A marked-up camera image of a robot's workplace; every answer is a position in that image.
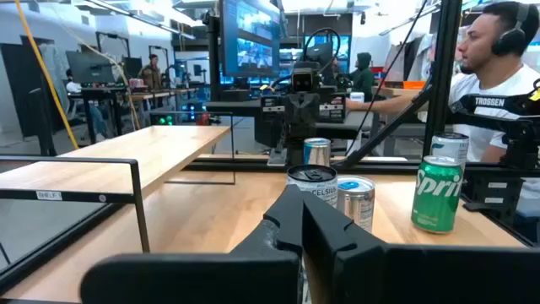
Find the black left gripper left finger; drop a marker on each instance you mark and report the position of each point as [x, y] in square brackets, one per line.
[190, 278]

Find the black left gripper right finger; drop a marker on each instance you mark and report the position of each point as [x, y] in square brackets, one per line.
[422, 278]

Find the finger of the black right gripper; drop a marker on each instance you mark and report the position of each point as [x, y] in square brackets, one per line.
[298, 118]
[308, 118]

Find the blue silver Red Bull can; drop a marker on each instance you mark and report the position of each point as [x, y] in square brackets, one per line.
[316, 152]
[356, 204]

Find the green Sprite can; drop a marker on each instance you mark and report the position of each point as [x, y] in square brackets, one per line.
[436, 194]

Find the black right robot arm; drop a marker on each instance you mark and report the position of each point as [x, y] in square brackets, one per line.
[295, 156]

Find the person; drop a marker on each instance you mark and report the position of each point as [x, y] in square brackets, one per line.
[150, 75]
[361, 78]
[485, 46]

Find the large black monitor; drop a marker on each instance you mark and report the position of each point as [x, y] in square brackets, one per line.
[249, 38]

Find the black headphones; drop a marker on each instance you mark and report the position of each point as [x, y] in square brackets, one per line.
[510, 36]

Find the small black monitor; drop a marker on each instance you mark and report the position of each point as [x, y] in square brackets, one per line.
[90, 67]

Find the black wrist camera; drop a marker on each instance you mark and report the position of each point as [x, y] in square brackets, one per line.
[303, 80]

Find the black aluminium table frame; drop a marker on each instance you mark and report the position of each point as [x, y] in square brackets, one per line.
[379, 168]

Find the wooden shelf with black frame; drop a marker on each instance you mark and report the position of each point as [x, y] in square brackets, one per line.
[147, 148]

